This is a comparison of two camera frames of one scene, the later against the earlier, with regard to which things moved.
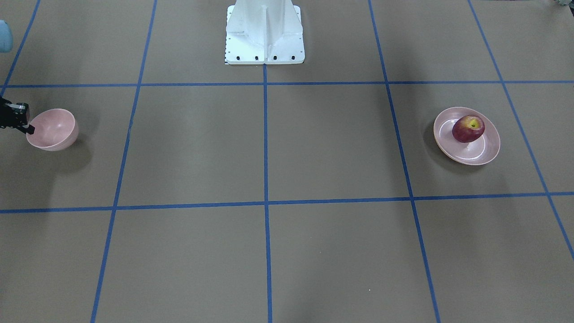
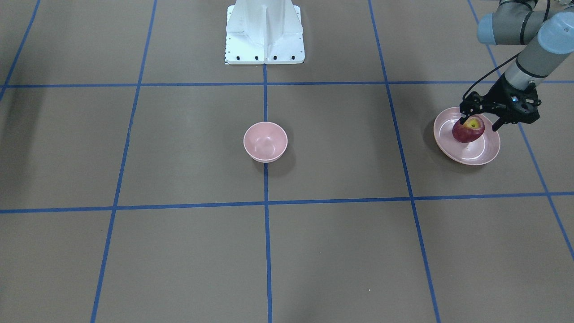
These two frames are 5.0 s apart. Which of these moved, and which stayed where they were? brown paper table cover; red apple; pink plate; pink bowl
Moved: pink bowl
Stayed: pink plate; red apple; brown paper table cover
